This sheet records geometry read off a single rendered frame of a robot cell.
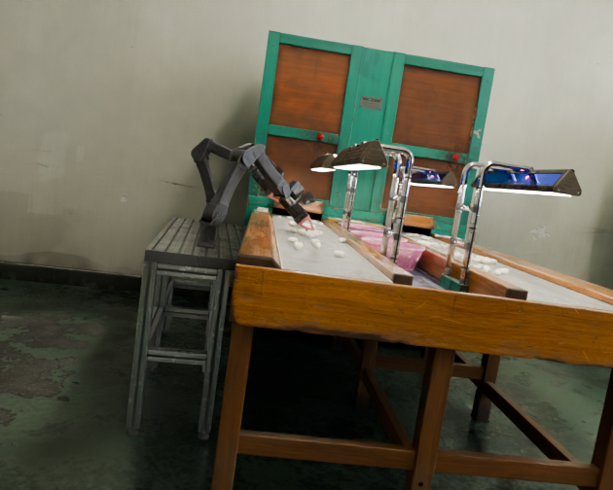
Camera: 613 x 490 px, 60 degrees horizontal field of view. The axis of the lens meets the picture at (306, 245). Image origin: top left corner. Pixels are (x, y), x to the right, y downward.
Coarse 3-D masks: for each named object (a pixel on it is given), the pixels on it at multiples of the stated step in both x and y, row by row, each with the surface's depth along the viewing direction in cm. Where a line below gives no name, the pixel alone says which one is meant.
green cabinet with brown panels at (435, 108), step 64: (320, 64) 310; (384, 64) 313; (448, 64) 315; (256, 128) 311; (320, 128) 315; (384, 128) 317; (448, 128) 321; (256, 192) 316; (320, 192) 320; (384, 192) 323; (448, 192) 326
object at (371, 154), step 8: (360, 144) 164; (368, 144) 148; (376, 144) 143; (344, 152) 187; (352, 152) 167; (360, 152) 150; (368, 152) 143; (376, 152) 143; (336, 160) 193; (344, 160) 169; (352, 160) 154; (360, 160) 143; (368, 160) 144; (376, 160) 144; (384, 160) 144
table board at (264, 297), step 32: (256, 288) 137; (288, 288) 138; (320, 288) 139; (352, 288) 139; (384, 288) 140; (416, 288) 141; (256, 320) 138; (288, 320) 139; (320, 320) 140; (352, 320) 140; (384, 320) 141; (416, 320) 142; (448, 320) 143; (480, 320) 143; (512, 320) 144; (544, 320) 145; (576, 320) 145; (608, 320) 146; (480, 352) 144; (512, 352) 145; (544, 352) 146; (576, 352) 147; (608, 352) 147
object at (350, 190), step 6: (324, 156) 260; (336, 156) 261; (348, 174) 278; (354, 174) 263; (348, 180) 278; (354, 180) 263; (348, 186) 278; (354, 186) 263; (348, 192) 279; (354, 192) 264; (348, 198) 279; (348, 204) 266; (348, 210) 265; (348, 216) 265; (342, 222) 281; (348, 222) 265; (348, 228) 266
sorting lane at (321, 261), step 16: (288, 224) 275; (304, 240) 211; (320, 240) 219; (336, 240) 228; (288, 256) 163; (304, 256) 168; (320, 256) 173; (352, 256) 185; (320, 272) 142; (336, 272) 145; (352, 272) 149; (368, 272) 153
